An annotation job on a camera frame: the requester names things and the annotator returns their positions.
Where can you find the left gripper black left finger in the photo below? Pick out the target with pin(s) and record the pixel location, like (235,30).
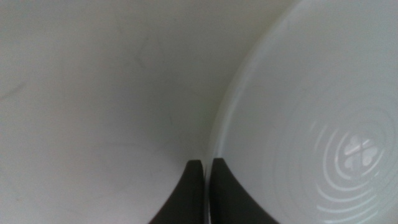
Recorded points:
(189,199)

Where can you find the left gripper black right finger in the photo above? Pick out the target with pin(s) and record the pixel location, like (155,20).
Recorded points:
(227,202)

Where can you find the white shallow bowl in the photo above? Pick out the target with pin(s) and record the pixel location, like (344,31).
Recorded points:
(295,77)

